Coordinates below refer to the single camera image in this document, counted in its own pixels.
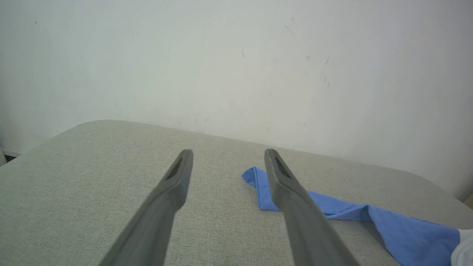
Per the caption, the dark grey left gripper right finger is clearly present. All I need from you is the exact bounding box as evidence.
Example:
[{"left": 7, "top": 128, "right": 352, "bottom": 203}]
[{"left": 264, "top": 149, "right": 361, "bottom": 266}]

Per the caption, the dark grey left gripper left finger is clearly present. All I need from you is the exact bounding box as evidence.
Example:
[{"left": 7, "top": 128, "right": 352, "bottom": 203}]
[{"left": 99, "top": 149, "right": 194, "bottom": 266}]

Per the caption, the blue and white long-sleeve shirt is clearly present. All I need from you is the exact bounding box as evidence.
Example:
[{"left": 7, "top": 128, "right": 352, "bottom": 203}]
[{"left": 241, "top": 167, "right": 473, "bottom": 266}]

